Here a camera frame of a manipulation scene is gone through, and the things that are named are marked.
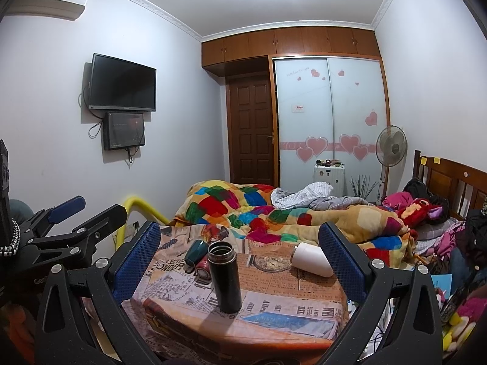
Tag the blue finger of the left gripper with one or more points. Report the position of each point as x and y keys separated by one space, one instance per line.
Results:
x=67 y=209
x=103 y=224

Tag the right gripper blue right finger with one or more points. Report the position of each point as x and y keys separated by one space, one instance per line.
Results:
x=349 y=263

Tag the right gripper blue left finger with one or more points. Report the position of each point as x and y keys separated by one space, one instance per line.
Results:
x=130 y=261

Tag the black steel thermos cup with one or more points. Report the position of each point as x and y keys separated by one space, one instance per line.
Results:
x=224 y=270

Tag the white thermos cup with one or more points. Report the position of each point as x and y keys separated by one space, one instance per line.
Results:
x=311 y=259

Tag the dark green faceted cup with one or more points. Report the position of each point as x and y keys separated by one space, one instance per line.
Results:
x=196 y=252

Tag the red thermos cup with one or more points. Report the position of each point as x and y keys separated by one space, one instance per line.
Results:
x=203 y=272

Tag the grey crumpled bedding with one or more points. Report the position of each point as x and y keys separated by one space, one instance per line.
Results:
x=336 y=203

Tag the newspaper print tablecloth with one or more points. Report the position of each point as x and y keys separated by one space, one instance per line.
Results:
x=291 y=317

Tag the glass ashtray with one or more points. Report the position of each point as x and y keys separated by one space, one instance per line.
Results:
x=271 y=264

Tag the red plush toy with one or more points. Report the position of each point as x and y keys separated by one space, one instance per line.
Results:
x=419 y=212

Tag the white patterned garment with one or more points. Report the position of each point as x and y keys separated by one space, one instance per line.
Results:
x=283 y=199

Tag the colourful patchwork blanket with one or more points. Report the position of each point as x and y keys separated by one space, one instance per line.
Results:
x=248 y=213

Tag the standing electric fan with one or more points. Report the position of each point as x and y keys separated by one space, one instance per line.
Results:
x=391 y=149

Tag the wooden headboard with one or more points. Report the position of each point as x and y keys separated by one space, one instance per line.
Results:
x=463 y=186

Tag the frosted sliding wardrobe doors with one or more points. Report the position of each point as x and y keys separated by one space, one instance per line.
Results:
x=330 y=111

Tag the brown wooden door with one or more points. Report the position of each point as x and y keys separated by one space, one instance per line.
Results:
x=251 y=129

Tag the upper wooden cabinets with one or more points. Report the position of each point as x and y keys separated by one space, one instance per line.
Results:
x=249 y=52

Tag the small wall monitor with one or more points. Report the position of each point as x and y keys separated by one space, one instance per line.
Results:
x=121 y=130

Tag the black wall television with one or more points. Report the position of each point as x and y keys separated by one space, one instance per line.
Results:
x=118 y=84

